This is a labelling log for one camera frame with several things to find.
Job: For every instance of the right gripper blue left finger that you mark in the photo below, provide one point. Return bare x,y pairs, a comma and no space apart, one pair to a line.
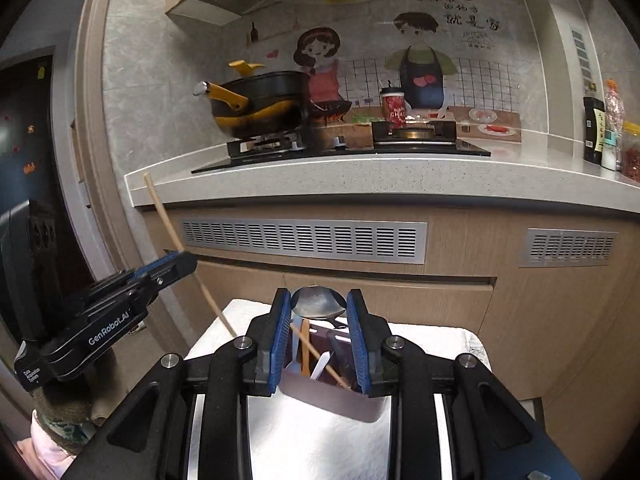
192,416

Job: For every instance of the black yellow cooking pot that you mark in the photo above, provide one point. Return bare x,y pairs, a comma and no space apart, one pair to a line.
257,105

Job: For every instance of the wooden spoon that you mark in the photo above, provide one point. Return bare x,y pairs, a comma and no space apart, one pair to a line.
305,352

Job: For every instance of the red paper cup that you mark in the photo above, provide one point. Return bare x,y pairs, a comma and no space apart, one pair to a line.
394,105

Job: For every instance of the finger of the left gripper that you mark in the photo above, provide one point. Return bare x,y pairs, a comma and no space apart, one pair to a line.
110,288
165,271

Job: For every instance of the orange cap drink bottle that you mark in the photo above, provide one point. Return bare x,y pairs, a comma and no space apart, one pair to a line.
614,120

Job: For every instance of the white plastic spoon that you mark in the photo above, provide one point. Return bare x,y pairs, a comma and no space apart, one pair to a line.
321,365

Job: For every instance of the gas stove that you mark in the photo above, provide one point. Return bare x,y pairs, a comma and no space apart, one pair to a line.
438,137

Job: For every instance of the dark soy sauce bottle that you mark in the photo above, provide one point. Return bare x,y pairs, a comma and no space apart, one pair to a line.
594,125

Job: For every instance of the long grey vent grille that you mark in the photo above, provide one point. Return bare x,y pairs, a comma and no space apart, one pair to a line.
346,240

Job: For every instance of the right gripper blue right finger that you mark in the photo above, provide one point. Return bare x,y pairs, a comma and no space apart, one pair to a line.
456,406

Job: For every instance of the maroon plastic utensil caddy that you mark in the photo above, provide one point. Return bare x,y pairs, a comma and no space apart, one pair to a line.
324,393

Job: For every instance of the blue plastic spoon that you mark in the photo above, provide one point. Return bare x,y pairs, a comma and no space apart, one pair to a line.
296,324

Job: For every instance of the stainless steel spoon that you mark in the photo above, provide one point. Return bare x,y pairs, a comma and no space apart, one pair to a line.
318,303

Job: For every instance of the yellow lid jar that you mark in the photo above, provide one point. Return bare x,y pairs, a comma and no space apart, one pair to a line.
631,151

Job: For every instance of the short grey vent grille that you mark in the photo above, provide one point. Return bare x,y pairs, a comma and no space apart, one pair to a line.
566,248

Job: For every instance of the black handled peeler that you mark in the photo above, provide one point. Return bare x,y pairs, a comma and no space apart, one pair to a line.
342,358

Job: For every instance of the white lace tablecloth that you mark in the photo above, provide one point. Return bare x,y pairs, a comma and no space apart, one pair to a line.
291,439

